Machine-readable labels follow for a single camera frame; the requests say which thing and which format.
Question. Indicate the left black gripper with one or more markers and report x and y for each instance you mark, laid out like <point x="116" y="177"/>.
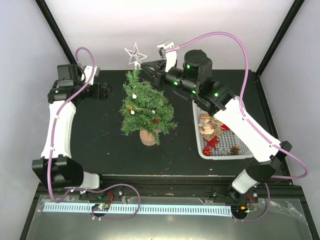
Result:
<point x="105" y="93"/>

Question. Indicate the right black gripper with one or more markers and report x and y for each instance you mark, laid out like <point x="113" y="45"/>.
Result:
<point x="156" y="76"/>

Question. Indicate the silver star ornament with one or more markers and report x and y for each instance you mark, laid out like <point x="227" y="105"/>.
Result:
<point x="136" y="57"/>

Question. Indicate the white ball string lights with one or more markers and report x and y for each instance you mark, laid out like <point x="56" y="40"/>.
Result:
<point x="143" y="97"/>

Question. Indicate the small green christmas tree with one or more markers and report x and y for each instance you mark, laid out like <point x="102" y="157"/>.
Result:
<point x="141" y="121"/>

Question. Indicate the dark brown pinecone ornament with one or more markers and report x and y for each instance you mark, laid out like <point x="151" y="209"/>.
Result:
<point x="156" y="121"/>

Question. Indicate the white plastic perforated basket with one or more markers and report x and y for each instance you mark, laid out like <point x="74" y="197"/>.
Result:
<point x="227" y="139"/>

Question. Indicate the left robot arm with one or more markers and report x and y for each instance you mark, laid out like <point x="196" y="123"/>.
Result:
<point x="73" y="86"/>

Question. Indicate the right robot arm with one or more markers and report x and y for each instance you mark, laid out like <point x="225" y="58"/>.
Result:
<point x="216" y="99"/>

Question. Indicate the wooden snowman ornament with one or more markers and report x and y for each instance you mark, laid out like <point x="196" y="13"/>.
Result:
<point x="206" y="126"/>

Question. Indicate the burlap bow ornament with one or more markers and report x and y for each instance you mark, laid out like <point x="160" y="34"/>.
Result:
<point x="217" y="133"/>

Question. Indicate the red santa hat ornament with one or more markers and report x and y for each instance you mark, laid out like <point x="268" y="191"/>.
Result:
<point x="225" y="128"/>

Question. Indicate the red star ornament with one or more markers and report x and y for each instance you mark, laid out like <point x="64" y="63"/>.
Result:
<point x="212" y="143"/>

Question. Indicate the red gift box ornament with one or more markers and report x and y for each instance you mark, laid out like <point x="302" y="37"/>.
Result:
<point x="207" y="151"/>

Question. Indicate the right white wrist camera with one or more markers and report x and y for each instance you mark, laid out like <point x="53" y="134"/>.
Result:
<point x="168" y="53"/>

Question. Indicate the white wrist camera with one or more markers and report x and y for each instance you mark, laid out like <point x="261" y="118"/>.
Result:
<point x="89" y="74"/>
<point x="168" y="53"/>

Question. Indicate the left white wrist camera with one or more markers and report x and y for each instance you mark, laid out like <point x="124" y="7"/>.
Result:
<point x="89" y="74"/>

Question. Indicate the left black frame post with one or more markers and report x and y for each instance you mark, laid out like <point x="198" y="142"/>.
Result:
<point x="54" y="27"/>

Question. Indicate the black frame post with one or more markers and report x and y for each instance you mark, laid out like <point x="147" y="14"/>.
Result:
<point x="280" y="34"/>
<point x="54" y="27"/>

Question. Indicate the white slotted cable duct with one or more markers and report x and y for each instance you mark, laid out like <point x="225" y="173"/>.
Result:
<point x="142" y="209"/>

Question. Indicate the right black frame post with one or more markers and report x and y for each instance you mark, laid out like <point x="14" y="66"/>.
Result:
<point x="280" y="34"/>

